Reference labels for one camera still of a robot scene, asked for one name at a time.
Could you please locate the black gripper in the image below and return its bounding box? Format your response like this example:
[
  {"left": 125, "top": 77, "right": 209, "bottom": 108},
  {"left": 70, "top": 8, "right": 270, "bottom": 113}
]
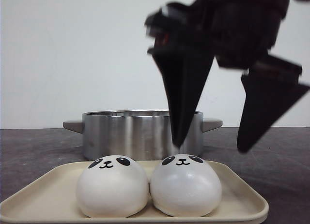
[{"left": 145, "top": 1, "right": 310, "bottom": 153}]

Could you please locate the panda bun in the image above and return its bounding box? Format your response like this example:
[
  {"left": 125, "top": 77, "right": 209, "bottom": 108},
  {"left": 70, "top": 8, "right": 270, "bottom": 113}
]
[
  {"left": 76, "top": 155, "right": 149, "bottom": 218},
  {"left": 150, "top": 154, "right": 222, "bottom": 217}
]

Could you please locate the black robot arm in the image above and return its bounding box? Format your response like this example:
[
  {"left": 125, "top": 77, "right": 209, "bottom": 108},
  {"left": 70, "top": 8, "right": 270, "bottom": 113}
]
[{"left": 144, "top": 0, "right": 310, "bottom": 153}]

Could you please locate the stainless steel pot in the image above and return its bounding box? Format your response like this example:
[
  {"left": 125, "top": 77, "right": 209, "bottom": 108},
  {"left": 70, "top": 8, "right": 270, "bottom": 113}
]
[{"left": 63, "top": 110, "right": 223, "bottom": 160}]

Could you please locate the beige plastic tray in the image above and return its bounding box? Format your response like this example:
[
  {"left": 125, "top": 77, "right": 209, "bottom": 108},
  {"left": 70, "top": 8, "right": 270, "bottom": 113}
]
[{"left": 0, "top": 161, "right": 269, "bottom": 224}]

